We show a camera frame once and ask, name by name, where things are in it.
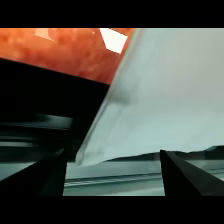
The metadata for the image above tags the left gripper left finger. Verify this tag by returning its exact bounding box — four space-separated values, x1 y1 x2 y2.
0 148 68 197

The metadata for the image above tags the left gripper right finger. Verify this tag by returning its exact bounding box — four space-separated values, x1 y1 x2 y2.
159 149 224 197

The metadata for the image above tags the white shirt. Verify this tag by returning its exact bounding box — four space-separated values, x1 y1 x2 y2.
75 28 224 167

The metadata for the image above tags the silver frame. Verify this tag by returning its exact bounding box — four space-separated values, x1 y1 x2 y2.
0 113 224 197

